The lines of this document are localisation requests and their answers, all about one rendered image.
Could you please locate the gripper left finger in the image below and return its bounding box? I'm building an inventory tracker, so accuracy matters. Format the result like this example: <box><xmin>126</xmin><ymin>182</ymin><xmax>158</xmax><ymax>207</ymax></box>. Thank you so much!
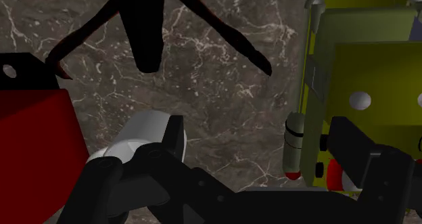
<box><xmin>56</xmin><ymin>114</ymin><xmax>239</xmax><ymax>224</ymax></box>

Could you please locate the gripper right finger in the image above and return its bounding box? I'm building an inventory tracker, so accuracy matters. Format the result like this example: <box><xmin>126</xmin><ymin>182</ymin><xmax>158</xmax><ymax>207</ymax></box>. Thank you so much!
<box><xmin>327</xmin><ymin>115</ymin><xmax>422</xmax><ymax>224</ymax></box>

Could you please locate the white cylinder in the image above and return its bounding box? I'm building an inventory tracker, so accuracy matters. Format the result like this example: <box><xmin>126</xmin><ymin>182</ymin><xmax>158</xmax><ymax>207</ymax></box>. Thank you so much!
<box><xmin>86</xmin><ymin>110</ymin><xmax>188</xmax><ymax>166</ymax></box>

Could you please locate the yellow green toy vehicle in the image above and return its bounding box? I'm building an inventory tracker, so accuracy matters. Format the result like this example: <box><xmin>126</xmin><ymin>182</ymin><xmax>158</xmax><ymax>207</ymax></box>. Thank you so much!
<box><xmin>282</xmin><ymin>0</ymin><xmax>422</xmax><ymax>193</ymax></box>

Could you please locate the red and black box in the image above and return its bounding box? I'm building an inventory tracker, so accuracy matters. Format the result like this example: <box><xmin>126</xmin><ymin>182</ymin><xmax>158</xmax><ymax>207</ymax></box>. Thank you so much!
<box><xmin>0</xmin><ymin>51</ymin><xmax>91</xmax><ymax>224</ymax></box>

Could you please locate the black flat utensil handle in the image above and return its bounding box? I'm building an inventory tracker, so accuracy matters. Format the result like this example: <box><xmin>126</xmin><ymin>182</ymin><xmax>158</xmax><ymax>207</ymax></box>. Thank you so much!
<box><xmin>112</xmin><ymin>0</ymin><xmax>166</xmax><ymax>74</ymax></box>

